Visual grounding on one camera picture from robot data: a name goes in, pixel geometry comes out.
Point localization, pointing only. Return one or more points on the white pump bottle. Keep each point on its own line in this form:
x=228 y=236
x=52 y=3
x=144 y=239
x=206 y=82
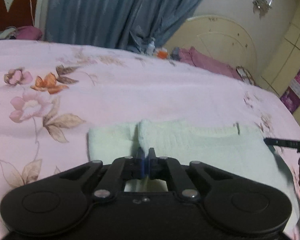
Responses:
x=151 y=47

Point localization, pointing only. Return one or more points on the pink floral bedsheet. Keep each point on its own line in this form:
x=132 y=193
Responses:
x=52 y=93

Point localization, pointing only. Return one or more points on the cream round headboard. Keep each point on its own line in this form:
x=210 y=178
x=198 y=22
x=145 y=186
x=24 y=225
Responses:
x=217 y=37

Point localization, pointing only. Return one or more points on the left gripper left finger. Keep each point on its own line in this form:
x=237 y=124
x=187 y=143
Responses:
x=115 y=176

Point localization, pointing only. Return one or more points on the purple poster left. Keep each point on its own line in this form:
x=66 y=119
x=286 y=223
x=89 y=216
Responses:
x=291 y=96

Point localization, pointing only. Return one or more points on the orange small container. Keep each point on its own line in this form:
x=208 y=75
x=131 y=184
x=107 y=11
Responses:
x=162 y=54

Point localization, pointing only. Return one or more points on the purple clothes pile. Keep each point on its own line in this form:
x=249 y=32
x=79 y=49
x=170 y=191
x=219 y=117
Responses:
x=21 y=33

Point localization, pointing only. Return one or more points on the magenta pillow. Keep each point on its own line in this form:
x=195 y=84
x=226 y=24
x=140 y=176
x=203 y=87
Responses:
x=195 y=58

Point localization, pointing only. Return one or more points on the yellow wardrobe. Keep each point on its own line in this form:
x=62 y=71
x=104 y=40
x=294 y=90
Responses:
x=285 y=63

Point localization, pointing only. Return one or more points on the silver wall decoration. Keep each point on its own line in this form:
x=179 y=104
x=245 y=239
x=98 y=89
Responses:
x=261 y=7

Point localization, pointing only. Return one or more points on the pale green knit garment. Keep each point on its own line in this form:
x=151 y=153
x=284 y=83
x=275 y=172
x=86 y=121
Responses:
x=238 y=149

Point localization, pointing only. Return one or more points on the blue grey curtain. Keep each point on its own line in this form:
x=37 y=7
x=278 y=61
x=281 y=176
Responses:
x=117 y=24

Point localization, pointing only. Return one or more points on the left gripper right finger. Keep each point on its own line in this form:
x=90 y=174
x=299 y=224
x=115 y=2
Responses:
x=174 y=175

